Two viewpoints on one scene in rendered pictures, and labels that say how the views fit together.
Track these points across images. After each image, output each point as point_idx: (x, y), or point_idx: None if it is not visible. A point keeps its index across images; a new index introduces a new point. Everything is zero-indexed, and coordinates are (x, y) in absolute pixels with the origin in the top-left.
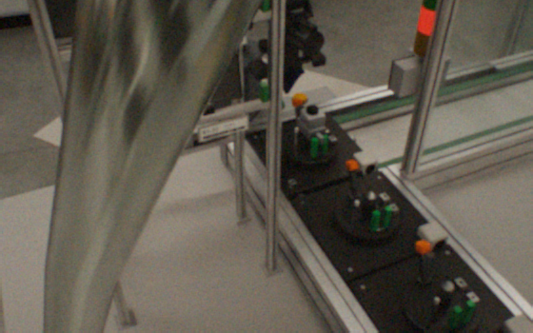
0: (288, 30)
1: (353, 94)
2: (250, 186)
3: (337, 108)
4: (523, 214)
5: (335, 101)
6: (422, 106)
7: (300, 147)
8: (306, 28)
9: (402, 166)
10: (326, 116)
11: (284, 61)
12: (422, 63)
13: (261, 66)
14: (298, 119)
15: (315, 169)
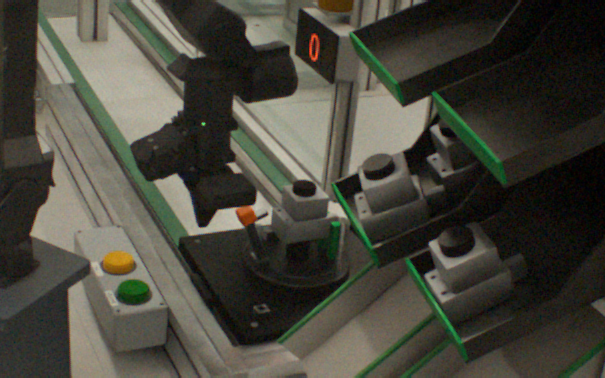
0: (234, 84)
1: (115, 207)
2: None
3: (158, 230)
4: (350, 172)
5: (133, 228)
6: (358, 79)
7: (309, 267)
8: (280, 51)
9: (331, 196)
10: (192, 239)
11: (228, 151)
12: (342, 22)
13: (234, 178)
14: (290, 224)
15: (350, 269)
